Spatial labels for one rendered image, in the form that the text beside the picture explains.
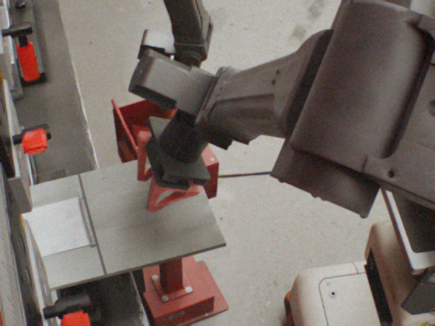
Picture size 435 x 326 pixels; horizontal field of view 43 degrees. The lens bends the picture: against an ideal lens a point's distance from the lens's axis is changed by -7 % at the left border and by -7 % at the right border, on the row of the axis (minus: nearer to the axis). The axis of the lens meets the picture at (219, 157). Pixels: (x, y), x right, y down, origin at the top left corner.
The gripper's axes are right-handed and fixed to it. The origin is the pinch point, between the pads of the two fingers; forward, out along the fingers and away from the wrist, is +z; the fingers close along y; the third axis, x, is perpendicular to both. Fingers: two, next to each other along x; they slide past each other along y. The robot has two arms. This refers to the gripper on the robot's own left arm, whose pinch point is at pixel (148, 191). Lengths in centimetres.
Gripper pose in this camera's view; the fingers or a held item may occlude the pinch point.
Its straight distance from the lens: 81.3
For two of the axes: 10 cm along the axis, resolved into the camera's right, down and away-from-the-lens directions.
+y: 3.2, 7.4, -6.0
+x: 8.0, 1.2, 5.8
